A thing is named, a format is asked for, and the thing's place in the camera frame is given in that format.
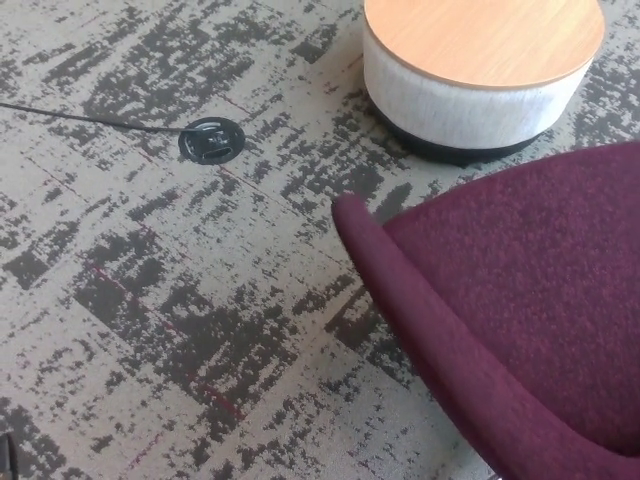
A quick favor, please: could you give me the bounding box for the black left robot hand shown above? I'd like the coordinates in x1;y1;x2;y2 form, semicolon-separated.
0;433;15;480

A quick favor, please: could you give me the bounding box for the purple upholstered swivel chair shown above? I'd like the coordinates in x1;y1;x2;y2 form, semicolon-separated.
331;141;640;480

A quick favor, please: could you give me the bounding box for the black round floor outlet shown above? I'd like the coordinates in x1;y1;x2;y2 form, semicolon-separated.
177;114;246;166

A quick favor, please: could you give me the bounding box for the round wood-top grey side table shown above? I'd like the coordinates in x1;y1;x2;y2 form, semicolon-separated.
363;0;607;168

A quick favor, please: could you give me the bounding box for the black power cable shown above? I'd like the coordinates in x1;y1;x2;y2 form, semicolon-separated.
0;101;201;135

